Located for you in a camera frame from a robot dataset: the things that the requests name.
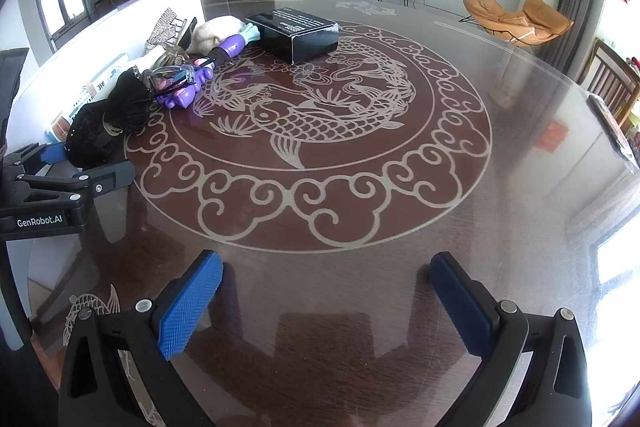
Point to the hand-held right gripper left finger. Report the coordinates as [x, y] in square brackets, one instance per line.
[190, 307]

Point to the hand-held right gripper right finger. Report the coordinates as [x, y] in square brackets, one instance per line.
[465, 307]

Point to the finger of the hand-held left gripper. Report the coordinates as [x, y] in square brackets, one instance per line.
[107, 179]
[54, 153]

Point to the black studded cloth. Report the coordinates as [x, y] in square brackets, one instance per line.
[95, 137]

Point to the black lace cloth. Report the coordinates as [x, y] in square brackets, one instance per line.
[130, 99]

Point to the blue white medicine box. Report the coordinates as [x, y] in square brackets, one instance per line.
[107, 69]

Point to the purple paw toy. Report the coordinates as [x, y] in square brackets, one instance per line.
[182, 94]

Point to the eyeglasses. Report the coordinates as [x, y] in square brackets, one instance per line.
[170, 77]

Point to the white cardboard box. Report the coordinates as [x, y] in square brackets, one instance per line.
[125, 12]

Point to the black hair clip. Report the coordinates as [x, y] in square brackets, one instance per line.
[187, 34]

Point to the cream knitted plush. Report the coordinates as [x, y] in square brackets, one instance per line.
[215, 34]

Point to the black rectangular box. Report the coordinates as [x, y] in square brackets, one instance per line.
[295, 32]

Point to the patterned glass desktop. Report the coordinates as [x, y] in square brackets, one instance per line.
[500, 207]

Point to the clear plastic hair clip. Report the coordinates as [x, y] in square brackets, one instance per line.
[172, 56]

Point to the person's black clothing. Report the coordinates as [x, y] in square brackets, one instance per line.
[20, 382]

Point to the black flat object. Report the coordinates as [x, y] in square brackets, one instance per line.
[612, 132]

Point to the dark wooden chair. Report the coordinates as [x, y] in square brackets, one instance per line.
[607, 77]

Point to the orange rocking chair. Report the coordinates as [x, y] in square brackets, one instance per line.
[510, 19]

